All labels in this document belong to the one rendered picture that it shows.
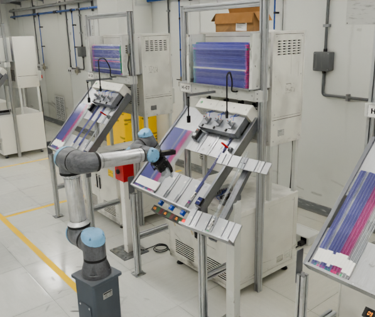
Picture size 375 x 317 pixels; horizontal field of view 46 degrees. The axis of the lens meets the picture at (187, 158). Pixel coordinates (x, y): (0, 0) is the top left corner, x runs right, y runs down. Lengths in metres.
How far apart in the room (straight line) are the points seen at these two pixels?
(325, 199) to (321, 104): 0.90
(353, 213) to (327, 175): 2.23
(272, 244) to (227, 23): 1.59
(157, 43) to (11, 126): 3.47
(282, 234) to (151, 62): 1.85
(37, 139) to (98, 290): 4.96
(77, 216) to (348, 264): 1.31
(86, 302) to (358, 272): 1.31
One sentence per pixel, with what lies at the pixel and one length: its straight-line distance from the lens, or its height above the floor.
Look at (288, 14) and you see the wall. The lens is 4.44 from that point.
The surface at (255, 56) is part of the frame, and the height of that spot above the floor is 1.58.
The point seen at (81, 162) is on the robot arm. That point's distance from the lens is 2.13.
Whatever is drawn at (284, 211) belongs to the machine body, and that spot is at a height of 0.50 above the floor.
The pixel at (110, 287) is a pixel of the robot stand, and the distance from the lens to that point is 2.38.
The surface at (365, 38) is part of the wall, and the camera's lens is 4.00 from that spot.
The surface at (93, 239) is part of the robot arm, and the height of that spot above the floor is 0.76.
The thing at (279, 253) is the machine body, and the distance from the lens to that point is 3.30.
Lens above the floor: 1.73
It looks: 16 degrees down
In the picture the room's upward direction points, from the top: 1 degrees counter-clockwise
